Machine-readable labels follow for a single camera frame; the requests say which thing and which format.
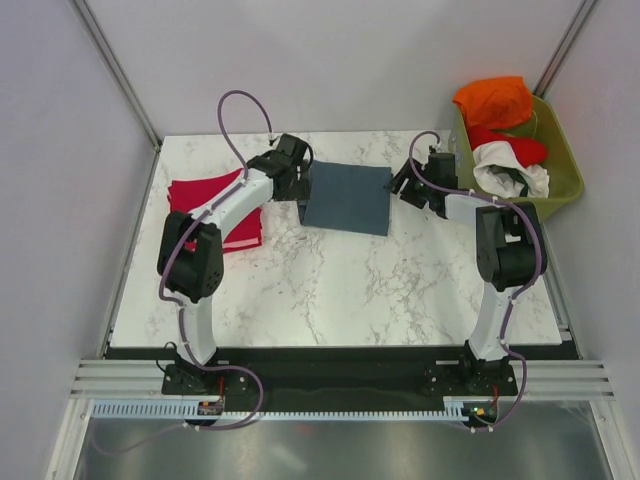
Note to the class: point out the left aluminium frame post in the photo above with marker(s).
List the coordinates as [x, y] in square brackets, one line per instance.
[109, 57]

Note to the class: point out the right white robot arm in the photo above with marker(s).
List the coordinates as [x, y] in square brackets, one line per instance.
[510, 252]

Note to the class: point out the blue grey t shirt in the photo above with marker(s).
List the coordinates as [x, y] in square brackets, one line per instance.
[349, 198]

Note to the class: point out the green plastic basket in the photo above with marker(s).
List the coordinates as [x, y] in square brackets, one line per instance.
[566, 182]

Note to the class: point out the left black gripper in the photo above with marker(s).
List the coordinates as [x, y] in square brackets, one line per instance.
[300, 187]

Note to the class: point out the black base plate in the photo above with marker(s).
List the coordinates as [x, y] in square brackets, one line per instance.
[238, 360]

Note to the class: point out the aluminium rail profile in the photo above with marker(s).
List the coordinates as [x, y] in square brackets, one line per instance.
[537, 380]

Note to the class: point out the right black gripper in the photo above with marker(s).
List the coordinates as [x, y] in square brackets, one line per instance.
[394, 184]

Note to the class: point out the orange t shirt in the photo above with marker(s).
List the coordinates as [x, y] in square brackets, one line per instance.
[498, 103]

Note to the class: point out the white green crumpled t shirt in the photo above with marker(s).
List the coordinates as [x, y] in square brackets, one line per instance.
[498, 172]

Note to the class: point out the aluminium frame post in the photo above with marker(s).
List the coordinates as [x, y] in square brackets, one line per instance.
[569, 39]
[109, 57]

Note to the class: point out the right aluminium frame post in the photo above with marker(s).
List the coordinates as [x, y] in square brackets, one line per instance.
[569, 39]

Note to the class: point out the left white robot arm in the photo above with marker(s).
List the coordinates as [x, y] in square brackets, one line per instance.
[190, 259]

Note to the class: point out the white slotted cable duct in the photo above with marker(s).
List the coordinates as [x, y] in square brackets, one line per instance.
[213, 408]

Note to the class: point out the red t shirt in basket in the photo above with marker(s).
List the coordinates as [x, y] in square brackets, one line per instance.
[527, 151]

